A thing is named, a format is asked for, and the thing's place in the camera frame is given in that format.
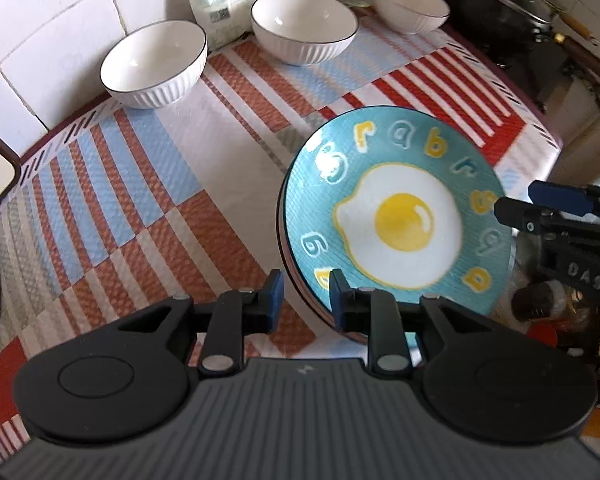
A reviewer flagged black wok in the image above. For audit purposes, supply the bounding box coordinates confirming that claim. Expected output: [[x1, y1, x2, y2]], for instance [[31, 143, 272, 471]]
[[427, 0, 600, 86]]

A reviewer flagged white ribbed bowl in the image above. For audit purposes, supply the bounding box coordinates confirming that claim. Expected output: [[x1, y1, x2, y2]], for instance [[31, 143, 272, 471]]
[[371, 0, 451, 36], [100, 20, 209, 110], [250, 0, 359, 67]]

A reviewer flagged striped tablecloth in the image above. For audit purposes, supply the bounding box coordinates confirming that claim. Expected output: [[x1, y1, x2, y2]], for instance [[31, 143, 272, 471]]
[[0, 7, 565, 466]]

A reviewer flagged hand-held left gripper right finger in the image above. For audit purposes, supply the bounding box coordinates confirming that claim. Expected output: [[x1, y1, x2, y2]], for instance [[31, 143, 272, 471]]
[[328, 269, 493, 376]]

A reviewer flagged blue fried egg plate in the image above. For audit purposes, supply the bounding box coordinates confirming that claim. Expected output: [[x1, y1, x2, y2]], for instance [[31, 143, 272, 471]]
[[281, 105, 516, 346]]

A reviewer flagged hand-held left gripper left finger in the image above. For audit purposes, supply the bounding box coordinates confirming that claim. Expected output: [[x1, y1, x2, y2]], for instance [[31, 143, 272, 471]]
[[117, 269, 286, 376]]

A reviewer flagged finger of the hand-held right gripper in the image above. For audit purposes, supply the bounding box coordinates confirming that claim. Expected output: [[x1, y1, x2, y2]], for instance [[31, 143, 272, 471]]
[[527, 179, 600, 217], [495, 196, 600, 242]]

